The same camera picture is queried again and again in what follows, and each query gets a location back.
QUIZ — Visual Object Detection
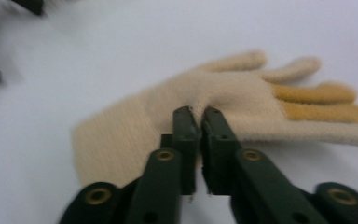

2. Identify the cream knit glove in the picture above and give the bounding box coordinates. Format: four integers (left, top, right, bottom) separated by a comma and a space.
71, 49, 358, 189

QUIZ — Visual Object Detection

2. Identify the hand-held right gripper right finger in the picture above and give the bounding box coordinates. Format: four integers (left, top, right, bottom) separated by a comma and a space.
200, 105, 329, 224

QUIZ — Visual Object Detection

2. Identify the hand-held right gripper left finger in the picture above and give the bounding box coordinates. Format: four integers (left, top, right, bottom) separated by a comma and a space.
124, 105, 201, 224

